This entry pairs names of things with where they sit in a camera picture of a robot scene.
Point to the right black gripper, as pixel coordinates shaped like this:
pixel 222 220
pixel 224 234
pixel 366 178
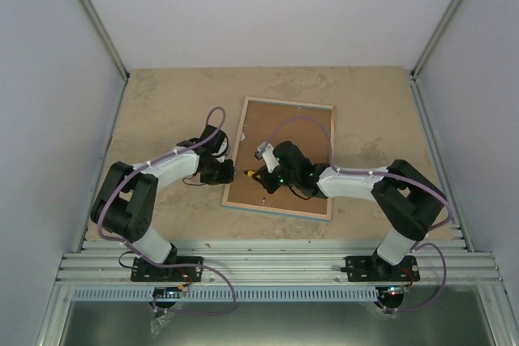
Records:
pixel 265 181

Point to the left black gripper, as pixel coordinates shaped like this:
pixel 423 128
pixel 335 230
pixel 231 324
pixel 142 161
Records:
pixel 226 178

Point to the yellow handled screwdriver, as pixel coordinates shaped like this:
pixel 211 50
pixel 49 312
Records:
pixel 249 173

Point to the teal wooden picture frame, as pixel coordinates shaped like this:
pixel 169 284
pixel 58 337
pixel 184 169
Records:
pixel 300 123

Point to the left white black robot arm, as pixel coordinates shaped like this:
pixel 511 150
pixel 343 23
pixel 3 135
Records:
pixel 125 203

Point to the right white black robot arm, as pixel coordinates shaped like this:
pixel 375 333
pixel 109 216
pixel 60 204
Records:
pixel 410 202

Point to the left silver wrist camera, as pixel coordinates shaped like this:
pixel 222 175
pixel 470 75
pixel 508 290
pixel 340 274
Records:
pixel 223 153

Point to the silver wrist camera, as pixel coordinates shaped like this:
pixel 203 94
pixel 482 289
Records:
pixel 265 152
pixel 223 153

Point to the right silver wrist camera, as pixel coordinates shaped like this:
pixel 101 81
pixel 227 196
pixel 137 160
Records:
pixel 265 152

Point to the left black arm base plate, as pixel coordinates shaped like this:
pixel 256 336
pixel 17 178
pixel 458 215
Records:
pixel 190 270

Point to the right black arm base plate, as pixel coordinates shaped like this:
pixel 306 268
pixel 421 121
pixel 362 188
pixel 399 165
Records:
pixel 374 269

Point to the grey slotted cable duct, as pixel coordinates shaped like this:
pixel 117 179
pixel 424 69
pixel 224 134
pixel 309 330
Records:
pixel 224 294

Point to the aluminium rail platform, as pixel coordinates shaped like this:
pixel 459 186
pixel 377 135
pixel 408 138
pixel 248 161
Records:
pixel 283 262

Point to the left aluminium corner post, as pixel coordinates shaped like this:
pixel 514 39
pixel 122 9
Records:
pixel 103 35

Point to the aluminium corner post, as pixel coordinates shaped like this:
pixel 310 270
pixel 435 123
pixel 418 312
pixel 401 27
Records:
pixel 436 37
pixel 103 35

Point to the right aluminium corner post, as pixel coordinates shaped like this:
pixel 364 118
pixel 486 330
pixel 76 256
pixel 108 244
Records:
pixel 436 37

